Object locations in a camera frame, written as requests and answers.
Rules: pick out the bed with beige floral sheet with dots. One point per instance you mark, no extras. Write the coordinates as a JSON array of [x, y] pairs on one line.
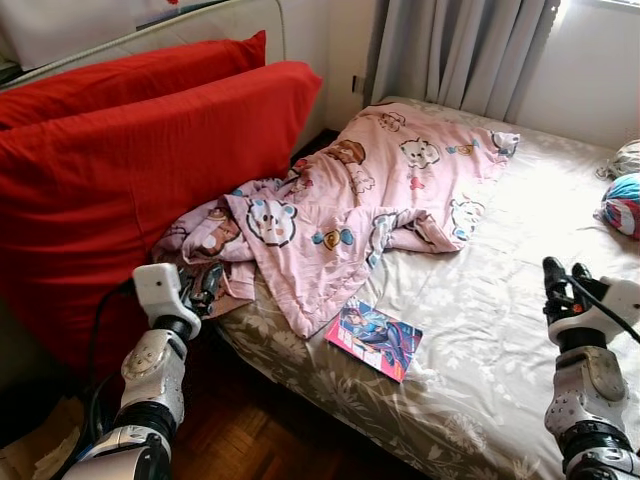
[[520, 300]]

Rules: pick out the wall socket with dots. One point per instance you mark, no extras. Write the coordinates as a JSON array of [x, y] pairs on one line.
[[356, 84]]

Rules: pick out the pink cartoon bear blanket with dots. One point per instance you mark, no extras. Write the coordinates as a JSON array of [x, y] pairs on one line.
[[380, 180]]

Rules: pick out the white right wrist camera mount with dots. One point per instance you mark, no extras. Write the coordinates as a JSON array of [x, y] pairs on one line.
[[615, 297]]

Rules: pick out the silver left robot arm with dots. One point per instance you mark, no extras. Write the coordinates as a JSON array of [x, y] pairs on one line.
[[150, 375]]

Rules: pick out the grey curtain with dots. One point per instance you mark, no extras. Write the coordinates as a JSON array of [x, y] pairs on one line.
[[460, 50]]

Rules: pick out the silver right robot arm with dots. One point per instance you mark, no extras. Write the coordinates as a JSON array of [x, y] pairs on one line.
[[590, 390]]

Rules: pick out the large red cushion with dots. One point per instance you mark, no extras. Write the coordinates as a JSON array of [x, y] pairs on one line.
[[130, 80], [150, 190]]

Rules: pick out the white mattress with piped edge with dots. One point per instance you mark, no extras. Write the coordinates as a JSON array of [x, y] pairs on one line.
[[60, 30]]

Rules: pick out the red white blue striped bolster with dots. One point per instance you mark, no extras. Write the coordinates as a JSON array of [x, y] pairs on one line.
[[625, 205]]

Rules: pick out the beige floral pillow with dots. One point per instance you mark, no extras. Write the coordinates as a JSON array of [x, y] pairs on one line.
[[628, 160]]

